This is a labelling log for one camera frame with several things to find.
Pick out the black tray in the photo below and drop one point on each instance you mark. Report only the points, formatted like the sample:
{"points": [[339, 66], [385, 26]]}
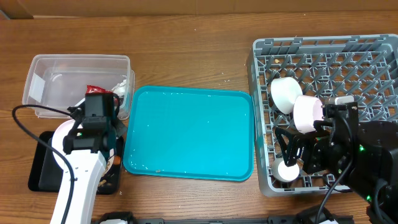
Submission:
{"points": [[46, 175]]}

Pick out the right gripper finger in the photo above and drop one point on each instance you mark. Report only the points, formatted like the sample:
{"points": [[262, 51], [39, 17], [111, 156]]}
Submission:
{"points": [[320, 124], [295, 145]]}

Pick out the white cup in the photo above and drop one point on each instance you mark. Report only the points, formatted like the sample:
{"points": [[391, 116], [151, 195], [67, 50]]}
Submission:
{"points": [[284, 173]]}

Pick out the peanuts pile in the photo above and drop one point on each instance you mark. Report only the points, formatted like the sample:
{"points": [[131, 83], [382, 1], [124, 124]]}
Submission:
{"points": [[105, 183]]}

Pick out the pink plate with food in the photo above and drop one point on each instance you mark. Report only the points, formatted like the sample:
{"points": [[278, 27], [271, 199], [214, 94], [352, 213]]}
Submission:
{"points": [[57, 143]]}

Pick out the white bowl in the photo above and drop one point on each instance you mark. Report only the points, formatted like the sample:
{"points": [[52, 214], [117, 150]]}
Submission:
{"points": [[284, 92]]}

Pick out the red snack wrapper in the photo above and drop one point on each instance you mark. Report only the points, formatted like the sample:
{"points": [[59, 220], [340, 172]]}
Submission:
{"points": [[95, 89]]}

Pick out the orange carrot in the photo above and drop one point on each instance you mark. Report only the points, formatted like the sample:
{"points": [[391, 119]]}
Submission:
{"points": [[116, 160]]}

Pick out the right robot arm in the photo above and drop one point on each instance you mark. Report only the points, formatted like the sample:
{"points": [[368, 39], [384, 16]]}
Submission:
{"points": [[362, 156]]}

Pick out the white tissue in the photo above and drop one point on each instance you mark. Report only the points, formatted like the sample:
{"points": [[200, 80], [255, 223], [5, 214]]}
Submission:
{"points": [[120, 88]]}

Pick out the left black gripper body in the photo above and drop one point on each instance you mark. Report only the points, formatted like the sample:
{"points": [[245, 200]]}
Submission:
{"points": [[121, 127]]}

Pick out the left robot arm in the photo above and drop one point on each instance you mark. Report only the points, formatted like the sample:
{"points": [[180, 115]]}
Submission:
{"points": [[85, 152]]}

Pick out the clear plastic bin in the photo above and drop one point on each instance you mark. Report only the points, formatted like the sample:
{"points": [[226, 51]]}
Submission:
{"points": [[59, 80]]}

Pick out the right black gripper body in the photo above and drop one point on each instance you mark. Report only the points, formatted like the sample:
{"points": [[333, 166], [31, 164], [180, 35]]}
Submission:
{"points": [[326, 159]]}

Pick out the teal serving tray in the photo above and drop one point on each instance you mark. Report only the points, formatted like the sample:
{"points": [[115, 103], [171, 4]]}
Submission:
{"points": [[190, 133]]}

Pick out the grey dishwasher rack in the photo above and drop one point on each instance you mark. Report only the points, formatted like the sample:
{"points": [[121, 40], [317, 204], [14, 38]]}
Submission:
{"points": [[363, 66]]}

